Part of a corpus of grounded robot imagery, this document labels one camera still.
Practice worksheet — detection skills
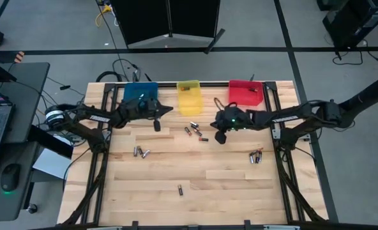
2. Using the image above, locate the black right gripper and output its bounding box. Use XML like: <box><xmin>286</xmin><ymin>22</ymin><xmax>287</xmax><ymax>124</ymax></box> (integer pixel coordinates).
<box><xmin>209</xmin><ymin>106</ymin><xmax>253</xmax><ymax>131</ymax></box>

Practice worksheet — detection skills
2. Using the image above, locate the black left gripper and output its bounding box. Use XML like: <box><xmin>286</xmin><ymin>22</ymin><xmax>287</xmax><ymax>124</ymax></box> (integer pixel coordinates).
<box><xmin>134</xmin><ymin>97</ymin><xmax>174</xmax><ymax>121</ymax></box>

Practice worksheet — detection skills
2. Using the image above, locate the yellow translucent plastic bin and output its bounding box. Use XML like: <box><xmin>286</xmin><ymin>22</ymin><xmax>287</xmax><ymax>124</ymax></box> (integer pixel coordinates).
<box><xmin>176</xmin><ymin>79</ymin><xmax>204</xmax><ymax>116</ymax></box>

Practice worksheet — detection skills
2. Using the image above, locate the blue plastic bin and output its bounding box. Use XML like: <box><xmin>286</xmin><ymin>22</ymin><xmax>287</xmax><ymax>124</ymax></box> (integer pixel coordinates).
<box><xmin>123</xmin><ymin>82</ymin><xmax>160</xmax><ymax>108</ymax></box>

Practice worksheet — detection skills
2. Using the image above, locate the red plastic bin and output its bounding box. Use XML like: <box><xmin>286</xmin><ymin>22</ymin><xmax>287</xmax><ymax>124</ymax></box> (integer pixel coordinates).
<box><xmin>228</xmin><ymin>79</ymin><xmax>264</xmax><ymax>107</ymax></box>

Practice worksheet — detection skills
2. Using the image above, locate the black divider panel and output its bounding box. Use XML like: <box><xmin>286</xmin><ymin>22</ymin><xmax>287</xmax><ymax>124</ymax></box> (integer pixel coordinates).
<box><xmin>169</xmin><ymin>0</ymin><xmax>226</xmax><ymax>54</ymax></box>
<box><xmin>110</xmin><ymin>0</ymin><xmax>171</xmax><ymax>46</ymax></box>

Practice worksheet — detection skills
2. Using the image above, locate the white sheet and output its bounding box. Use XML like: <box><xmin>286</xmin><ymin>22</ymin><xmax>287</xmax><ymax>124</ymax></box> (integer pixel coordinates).
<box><xmin>32</xmin><ymin>148</ymin><xmax>72</xmax><ymax>180</ymax></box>

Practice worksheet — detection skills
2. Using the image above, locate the black desk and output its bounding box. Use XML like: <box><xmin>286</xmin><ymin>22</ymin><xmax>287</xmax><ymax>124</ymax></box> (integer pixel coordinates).
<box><xmin>0</xmin><ymin>62</ymin><xmax>51</xmax><ymax>222</ymax></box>

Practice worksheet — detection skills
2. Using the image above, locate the black computer mouse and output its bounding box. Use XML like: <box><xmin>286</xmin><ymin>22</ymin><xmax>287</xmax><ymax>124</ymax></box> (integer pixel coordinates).
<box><xmin>0</xmin><ymin>163</ymin><xmax>21</xmax><ymax>192</ymax></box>

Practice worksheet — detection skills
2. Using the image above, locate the black equipment cart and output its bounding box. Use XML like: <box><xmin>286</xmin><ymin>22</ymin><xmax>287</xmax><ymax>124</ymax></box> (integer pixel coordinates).
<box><xmin>316</xmin><ymin>0</ymin><xmax>378</xmax><ymax>49</ymax></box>

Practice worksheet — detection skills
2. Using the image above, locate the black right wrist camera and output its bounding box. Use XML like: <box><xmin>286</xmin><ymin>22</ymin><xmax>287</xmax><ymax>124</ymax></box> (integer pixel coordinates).
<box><xmin>214</xmin><ymin>130</ymin><xmax>227</xmax><ymax>145</ymax></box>

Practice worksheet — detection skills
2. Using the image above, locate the black aluminium rig frame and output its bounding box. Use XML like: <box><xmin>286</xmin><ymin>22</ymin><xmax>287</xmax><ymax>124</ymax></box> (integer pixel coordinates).
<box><xmin>61</xmin><ymin>81</ymin><xmax>330</xmax><ymax>230</ymax></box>

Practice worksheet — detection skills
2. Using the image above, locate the black coiled floor cable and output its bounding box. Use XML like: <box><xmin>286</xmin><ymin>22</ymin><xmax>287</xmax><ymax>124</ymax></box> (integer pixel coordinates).
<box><xmin>95</xmin><ymin>58</ymin><xmax>153</xmax><ymax>83</ymax></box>

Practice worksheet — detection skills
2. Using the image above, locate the yellow cable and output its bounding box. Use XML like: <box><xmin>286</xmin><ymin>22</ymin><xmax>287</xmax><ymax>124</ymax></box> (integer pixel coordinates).
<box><xmin>94</xmin><ymin>4</ymin><xmax>113</xmax><ymax>28</ymax></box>

